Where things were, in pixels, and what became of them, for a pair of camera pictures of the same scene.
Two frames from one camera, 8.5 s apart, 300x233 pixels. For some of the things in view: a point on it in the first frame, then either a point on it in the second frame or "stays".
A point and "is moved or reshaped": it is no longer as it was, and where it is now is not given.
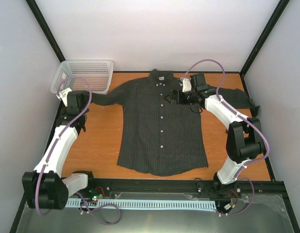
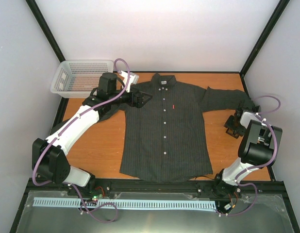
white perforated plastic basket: (95, 76) stays
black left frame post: (45, 29) stays
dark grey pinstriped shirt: (158, 137) is moved or reshaped
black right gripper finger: (174, 97) to (232, 133)
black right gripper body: (186, 100) to (238, 128)
